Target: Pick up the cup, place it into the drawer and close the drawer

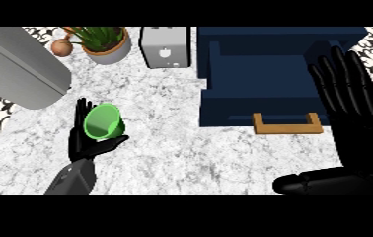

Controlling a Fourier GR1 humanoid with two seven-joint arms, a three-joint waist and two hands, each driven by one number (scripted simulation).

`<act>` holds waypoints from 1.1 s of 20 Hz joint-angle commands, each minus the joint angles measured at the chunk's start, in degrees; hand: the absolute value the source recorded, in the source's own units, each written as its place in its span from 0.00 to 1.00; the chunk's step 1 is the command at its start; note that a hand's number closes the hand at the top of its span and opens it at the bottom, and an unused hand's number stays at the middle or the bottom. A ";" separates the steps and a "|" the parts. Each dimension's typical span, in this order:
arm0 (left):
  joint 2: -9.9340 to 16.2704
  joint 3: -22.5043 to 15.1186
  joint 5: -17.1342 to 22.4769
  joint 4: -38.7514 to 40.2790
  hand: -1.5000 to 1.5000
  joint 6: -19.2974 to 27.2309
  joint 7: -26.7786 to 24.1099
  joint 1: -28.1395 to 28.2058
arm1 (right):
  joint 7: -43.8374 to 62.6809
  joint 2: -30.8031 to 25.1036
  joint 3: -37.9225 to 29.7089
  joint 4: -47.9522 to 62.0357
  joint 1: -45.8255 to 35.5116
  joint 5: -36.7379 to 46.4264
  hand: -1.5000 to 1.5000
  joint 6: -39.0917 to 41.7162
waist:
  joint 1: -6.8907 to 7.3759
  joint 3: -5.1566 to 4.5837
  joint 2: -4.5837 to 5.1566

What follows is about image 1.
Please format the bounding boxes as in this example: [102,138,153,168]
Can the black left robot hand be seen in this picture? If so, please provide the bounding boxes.
[66,97,131,164]

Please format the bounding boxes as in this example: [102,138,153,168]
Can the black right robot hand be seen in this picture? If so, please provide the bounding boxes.
[271,45,373,196]

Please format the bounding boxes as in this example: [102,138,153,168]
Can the green cup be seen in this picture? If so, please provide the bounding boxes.
[81,103,127,141]

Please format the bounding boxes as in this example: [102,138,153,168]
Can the navy blue open drawer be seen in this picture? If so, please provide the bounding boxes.
[197,40,340,128]

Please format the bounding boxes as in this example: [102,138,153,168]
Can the navy blue cabinet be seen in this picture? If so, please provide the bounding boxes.
[194,26,368,81]

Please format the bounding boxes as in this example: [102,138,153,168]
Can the brown onion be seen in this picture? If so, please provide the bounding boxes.
[50,38,75,58]

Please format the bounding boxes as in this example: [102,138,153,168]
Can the potted green plant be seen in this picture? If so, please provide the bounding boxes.
[62,26,133,66]

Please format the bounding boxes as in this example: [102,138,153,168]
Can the silver toaster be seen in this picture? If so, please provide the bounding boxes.
[138,26,192,70]

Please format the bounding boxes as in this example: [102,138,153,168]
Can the wooden drawer handle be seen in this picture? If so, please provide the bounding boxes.
[252,112,324,135]

